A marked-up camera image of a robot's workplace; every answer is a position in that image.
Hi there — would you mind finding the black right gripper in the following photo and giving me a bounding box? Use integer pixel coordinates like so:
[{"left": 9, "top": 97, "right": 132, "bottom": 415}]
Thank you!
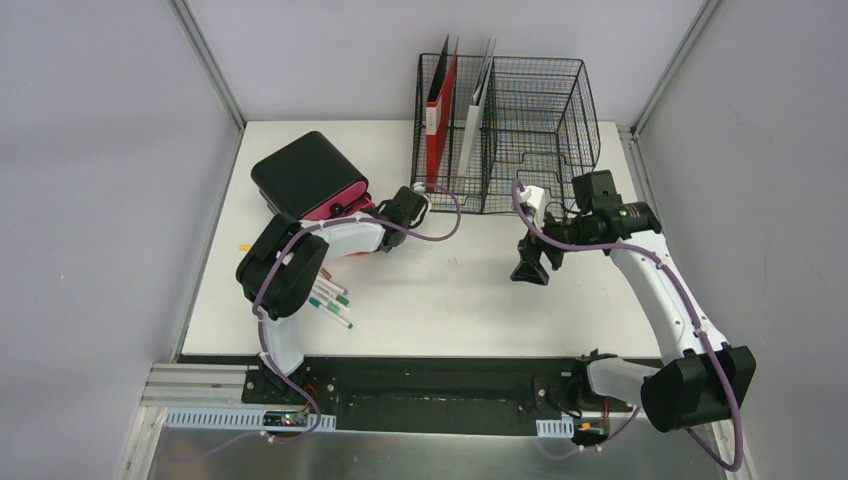
[{"left": 511, "top": 204, "right": 599, "bottom": 286}]

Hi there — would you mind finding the black pink drawer unit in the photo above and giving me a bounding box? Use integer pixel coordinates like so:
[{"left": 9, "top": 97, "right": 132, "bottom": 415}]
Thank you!
[{"left": 251, "top": 131, "right": 374, "bottom": 221}]

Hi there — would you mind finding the red notebook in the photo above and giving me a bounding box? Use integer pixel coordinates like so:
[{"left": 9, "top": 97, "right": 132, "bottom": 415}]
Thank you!
[{"left": 425, "top": 35, "right": 457, "bottom": 184}]

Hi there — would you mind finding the grey notebook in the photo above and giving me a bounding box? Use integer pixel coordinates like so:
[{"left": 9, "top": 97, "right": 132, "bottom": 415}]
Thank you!
[{"left": 457, "top": 37, "right": 497, "bottom": 177}]

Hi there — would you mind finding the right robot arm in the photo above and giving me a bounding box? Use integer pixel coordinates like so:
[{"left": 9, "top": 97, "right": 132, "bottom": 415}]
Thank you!
[{"left": 510, "top": 170, "right": 756, "bottom": 434}]

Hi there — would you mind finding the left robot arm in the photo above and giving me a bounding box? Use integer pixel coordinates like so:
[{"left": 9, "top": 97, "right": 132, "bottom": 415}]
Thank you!
[{"left": 235, "top": 187, "right": 427, "bottom": 405}]

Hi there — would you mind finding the teal tipped white pen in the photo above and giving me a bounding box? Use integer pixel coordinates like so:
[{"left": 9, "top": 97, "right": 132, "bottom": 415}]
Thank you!
[{"left": 308, "top": 297, "right": 353, "bottom": 330}]

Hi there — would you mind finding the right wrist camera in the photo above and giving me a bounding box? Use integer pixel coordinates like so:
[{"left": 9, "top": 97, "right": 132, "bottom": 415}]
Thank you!
[{"left": 516, "top": 180, "right": 548, "bottom": 228}]

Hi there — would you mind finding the black wire mesh organizer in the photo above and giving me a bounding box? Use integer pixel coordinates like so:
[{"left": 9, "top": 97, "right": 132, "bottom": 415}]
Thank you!
[{"left": 410, "top": 53, "right": 601, "bottom": 219}]

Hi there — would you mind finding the white cable duct right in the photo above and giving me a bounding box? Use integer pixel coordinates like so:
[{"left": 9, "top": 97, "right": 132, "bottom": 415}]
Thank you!
[{"left": 535, "top": 417, "right": 575, "bottom": 439}]

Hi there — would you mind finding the white cable duct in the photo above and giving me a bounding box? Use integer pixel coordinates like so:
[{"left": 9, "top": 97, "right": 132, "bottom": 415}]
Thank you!
[
  {"left": 535, "top": 417, "right": 575, "bottom": 439},
  {"left": 163, "top": 407, "right": 337, "bottom": 433}
]

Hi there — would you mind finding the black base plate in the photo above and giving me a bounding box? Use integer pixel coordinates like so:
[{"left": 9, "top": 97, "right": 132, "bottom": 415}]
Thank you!
[{"left": 241, "top": 356, "right": 627, "bottom": 436}]

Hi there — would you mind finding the white cable duct left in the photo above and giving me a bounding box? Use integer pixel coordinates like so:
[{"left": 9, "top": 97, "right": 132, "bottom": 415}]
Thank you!
[{"left": 163, "top": 407, "right": 337, "bottom": 433}]

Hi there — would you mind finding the aluminium frame rail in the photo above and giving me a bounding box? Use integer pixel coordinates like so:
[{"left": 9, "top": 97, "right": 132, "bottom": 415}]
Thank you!
[{"left": 141, "top": 363, "right": 248, "bottom": 407}]

